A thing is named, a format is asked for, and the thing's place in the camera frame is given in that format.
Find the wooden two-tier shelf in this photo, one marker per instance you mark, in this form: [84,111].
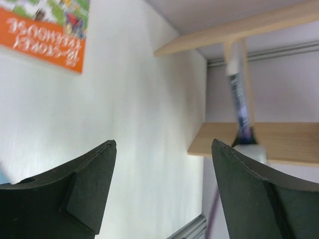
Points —
[295,143]

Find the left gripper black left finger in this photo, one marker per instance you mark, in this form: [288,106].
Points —
[66,202]

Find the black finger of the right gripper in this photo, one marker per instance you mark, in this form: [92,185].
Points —
[243,138]

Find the aluminium mounting rail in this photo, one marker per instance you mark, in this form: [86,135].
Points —
[196,229]

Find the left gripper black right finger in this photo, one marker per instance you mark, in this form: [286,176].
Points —
[260,202]

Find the orange treehouse book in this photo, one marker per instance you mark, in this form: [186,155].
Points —
[50,30]

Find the dark purple galaxy book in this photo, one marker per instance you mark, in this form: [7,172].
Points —
[236,77]

